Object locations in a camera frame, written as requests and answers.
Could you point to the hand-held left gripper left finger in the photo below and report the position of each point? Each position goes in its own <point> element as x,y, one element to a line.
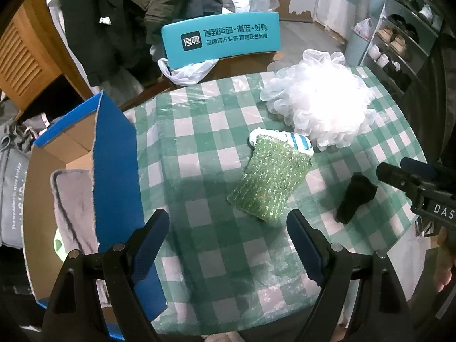
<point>149,245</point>

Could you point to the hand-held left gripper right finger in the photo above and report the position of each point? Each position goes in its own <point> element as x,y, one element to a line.
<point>306,249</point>

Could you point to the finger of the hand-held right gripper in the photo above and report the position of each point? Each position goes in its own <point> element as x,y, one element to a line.
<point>416,165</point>
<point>395,175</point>

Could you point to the black sock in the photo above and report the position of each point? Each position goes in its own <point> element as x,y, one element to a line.
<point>356,196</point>

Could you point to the grey towel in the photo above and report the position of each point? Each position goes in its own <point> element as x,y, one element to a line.
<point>73,203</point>

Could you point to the blue cardboard box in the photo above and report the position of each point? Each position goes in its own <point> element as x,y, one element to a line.
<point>114,164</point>

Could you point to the person's right hand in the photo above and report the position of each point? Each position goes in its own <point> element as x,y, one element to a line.
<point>445,256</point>

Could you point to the green sparkly scrub cloth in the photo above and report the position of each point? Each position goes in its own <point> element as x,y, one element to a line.
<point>270,178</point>

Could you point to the green checked tablecloth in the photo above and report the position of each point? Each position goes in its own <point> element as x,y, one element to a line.
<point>213,192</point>

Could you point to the white blue patterned sock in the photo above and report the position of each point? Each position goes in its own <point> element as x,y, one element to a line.
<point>302,142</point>

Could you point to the white mesh bath pouf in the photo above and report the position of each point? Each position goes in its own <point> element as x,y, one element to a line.
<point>320,96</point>

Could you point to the rows of shoes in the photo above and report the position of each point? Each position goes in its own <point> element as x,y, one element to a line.
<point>399,42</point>

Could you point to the light blue bin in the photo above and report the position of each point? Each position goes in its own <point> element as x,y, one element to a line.
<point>356,48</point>

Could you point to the grey printed fabric bag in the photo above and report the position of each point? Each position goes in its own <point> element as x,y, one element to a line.
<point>14,192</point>

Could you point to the white pink plastic bag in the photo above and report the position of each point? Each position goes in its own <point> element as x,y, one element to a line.
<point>363,27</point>

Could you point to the shoe rack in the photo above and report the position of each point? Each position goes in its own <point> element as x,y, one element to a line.
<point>406,10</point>

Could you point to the pile of grey clothes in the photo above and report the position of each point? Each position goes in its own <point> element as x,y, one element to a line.
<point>21,128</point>

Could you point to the teal printed box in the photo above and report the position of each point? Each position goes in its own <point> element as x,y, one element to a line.
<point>221,39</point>

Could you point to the wooden louvred wardrobe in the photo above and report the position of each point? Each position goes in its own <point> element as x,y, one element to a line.
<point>32,50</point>

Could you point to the black hanging jacket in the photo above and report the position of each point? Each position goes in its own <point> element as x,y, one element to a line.
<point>89,25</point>

